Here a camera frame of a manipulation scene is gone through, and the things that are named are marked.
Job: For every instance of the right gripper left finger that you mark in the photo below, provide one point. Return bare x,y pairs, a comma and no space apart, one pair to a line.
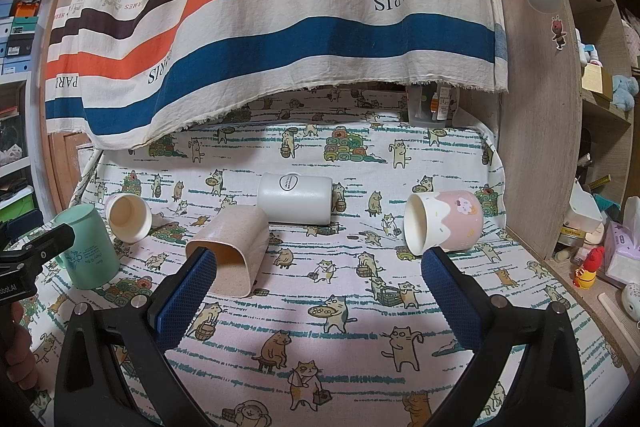
90,388

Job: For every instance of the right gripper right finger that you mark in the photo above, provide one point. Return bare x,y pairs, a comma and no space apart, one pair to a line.
548,387

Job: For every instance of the beige speckled cup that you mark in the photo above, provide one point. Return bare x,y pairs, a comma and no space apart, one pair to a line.
238,237

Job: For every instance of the small pink white cup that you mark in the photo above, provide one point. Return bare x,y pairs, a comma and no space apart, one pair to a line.
130,218

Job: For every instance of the pink white flower cup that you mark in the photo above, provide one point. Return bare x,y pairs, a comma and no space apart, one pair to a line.
451,220

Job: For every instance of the person's left hand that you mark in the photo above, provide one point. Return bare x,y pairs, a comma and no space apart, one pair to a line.
22,368

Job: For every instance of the white storage shelf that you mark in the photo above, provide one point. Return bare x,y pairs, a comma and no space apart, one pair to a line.
23,175

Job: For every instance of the mint green mug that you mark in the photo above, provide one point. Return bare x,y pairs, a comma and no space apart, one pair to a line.
91,262

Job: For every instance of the red yellow chicken toy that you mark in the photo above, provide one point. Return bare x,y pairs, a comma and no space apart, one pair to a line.
586,273

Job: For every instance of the white spotted egg toy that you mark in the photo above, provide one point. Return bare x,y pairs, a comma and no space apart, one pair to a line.
631,301

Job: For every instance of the purple tissue pack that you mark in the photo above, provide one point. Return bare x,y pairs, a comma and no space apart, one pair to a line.
621,257

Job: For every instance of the white cylindrical mug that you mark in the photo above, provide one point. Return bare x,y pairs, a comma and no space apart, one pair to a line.
293,199

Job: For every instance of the cat print bed sheet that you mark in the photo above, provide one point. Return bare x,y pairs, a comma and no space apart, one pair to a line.
339,329

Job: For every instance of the wooden shelf side panel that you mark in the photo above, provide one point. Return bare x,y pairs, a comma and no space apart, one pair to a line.
541,118

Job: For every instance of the striped Paris cloth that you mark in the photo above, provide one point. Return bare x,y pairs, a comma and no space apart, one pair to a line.
126,72

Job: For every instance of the blue plush toy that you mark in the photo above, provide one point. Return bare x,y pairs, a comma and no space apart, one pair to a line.
624,91

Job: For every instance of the red cartoon sticker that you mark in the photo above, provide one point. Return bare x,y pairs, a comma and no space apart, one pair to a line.
558,32

